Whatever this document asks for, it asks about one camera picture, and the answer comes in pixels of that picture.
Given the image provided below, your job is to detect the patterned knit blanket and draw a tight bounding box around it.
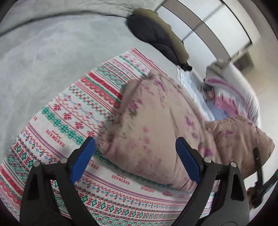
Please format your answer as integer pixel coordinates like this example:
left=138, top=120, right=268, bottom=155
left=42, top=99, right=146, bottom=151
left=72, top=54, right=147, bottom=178
left=1, top=49, right=190, bottom=225

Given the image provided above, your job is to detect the stack of folded quilts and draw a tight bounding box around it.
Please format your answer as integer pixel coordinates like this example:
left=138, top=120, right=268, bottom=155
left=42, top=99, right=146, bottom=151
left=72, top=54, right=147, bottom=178
left=205, top=61, right=261, bottom=128

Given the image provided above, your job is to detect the blue checked throw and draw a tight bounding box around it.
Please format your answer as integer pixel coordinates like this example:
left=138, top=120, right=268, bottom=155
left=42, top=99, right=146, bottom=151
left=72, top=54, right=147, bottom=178
left=176, top=66, right=215, bottom=122

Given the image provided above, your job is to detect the olive and black jacket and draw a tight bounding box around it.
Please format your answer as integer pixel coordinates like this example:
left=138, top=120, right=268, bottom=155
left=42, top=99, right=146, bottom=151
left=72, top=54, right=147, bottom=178
left=126, top=8, right=192, bottom=71

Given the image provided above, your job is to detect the white sliding wardrobe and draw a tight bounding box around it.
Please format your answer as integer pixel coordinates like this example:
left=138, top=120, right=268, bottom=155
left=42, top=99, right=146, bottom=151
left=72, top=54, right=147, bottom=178
left=156, top=1, right=260, bottom=70

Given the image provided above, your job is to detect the pink floral padded coat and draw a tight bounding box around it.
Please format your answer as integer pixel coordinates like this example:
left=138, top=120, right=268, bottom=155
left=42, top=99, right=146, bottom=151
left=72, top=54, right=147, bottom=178
left=98, top=70, right=275, bottom=192

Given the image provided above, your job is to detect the grey quilted headboard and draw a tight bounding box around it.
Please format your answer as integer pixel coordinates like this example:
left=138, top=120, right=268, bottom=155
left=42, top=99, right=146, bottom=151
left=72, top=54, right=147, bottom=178
left=1, top=1, right=163, bottom=35

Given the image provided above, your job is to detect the grey bed sheet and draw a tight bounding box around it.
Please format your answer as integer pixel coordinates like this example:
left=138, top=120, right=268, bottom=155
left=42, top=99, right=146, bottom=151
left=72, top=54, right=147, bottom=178
left=1, top=14, right=177, bottom=158

